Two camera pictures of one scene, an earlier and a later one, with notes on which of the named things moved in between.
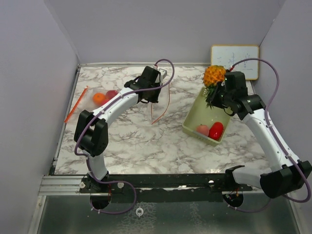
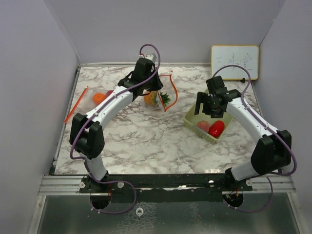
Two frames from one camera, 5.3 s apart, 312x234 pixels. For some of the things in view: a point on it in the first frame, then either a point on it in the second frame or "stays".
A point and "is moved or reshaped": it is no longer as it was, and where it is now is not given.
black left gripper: x=155 y=98 to x=158 y=85
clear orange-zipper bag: x=158 y=108 is moved or reshaped
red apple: x=110 y=93 stays
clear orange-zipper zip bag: x=89 y=99 stays
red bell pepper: x=216 y=130 stays
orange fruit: x=98 y=98 stays
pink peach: x=203 y=128 is moved or reshaped
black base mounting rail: x=165 y=188 stays
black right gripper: x=213 y=100 to x=203 y=97
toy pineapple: x=213 y=75 is moved or reshaped
